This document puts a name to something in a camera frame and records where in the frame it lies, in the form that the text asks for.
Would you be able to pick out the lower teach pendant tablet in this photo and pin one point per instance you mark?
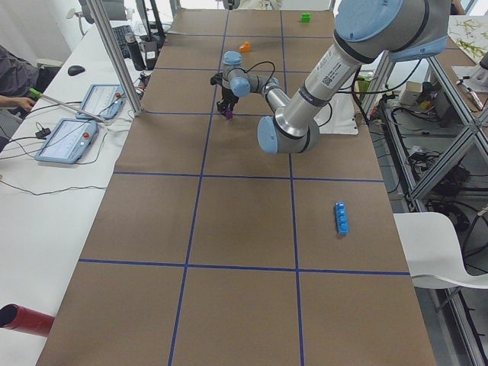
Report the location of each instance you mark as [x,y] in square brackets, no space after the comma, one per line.
[68,141]

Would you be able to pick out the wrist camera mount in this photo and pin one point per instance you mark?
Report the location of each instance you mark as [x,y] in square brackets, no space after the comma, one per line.
[217,79]

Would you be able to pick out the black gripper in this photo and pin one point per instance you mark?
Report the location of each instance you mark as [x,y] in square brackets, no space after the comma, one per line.
[228,94]

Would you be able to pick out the black keyboard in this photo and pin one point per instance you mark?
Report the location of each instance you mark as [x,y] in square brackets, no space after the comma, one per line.
[120,33]

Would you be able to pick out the brown paper table mat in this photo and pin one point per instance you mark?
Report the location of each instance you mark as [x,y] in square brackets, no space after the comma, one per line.
[207,251]

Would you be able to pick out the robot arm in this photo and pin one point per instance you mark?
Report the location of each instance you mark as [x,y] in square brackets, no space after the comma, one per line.
[423,45]
[408,30]

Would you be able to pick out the white plastic chair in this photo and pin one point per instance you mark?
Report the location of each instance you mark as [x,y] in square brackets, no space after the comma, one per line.
[433,252]

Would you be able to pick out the upper teach pendant tablet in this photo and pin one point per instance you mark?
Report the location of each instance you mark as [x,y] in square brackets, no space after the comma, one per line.
[103,100]

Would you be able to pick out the black water bottle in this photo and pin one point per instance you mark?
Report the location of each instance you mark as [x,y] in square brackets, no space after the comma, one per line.
[134,51]

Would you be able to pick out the orange trapezoid block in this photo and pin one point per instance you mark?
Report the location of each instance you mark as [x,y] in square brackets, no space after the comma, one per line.
[245,47]

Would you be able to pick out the black computer mouse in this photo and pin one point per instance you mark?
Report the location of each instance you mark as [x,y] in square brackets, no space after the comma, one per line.
[75,70]

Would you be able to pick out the long blue four-stud block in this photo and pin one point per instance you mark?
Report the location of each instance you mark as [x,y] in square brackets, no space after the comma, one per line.
[341,218]

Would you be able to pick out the teach pendant tablet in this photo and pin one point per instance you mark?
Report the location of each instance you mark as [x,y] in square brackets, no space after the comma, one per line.
[103,100]
[68,141]

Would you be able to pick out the red cylinder bottle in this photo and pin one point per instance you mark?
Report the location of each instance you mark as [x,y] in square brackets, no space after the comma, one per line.
[25,320]

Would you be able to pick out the purple trapezoid block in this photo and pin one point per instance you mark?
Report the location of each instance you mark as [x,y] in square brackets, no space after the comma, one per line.
[228,114]

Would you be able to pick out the green two-stud block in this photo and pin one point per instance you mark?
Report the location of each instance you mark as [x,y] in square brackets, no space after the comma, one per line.
[305,17]

